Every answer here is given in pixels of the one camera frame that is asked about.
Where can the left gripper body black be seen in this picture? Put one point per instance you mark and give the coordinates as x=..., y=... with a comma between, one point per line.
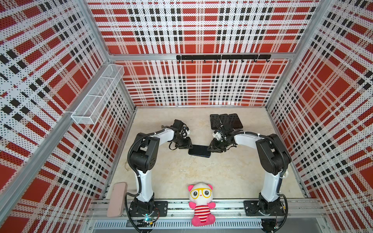
x=181, y=142

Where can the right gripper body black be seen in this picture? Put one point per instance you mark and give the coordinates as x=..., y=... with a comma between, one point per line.
x=219, y=145

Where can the black phone case top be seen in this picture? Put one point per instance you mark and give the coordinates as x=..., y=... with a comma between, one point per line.
x=199, y=155

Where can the black phone case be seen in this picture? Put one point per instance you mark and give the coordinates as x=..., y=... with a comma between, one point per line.
x=225, y=121
x=215, y=121
x=199, y=155

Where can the white-edged phone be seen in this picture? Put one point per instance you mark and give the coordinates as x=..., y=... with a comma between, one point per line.
x=235, y=121

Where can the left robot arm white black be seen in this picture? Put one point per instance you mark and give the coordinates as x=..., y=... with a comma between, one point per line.
x=142, y=156

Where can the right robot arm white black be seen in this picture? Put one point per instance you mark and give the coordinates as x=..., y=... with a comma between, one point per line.
x=272, y=154

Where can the pink phone case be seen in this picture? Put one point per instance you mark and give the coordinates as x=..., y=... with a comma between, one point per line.
x=116, y=202

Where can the pink panda plush toy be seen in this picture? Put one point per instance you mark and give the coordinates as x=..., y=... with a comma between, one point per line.
x=201, y=201

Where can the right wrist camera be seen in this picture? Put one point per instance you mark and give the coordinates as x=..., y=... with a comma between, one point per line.
x=219, y=135

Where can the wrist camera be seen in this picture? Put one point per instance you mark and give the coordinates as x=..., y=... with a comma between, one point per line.
x=179, y=125
x=219, y=135

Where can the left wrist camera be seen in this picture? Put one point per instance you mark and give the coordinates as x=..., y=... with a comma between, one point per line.
x=179, y=125

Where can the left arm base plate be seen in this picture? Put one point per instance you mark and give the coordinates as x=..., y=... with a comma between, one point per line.
x=152, y=208

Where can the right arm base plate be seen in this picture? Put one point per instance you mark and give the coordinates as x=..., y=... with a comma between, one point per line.
x=263, y=208

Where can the black hook rail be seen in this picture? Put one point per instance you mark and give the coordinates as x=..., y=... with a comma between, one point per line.
x=253, y=57

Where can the white wire mesh basket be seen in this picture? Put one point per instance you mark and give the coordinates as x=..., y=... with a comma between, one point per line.
x=90, y=109

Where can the aluminium front rail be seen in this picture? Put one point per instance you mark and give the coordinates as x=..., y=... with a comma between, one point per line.
x=236, y=208

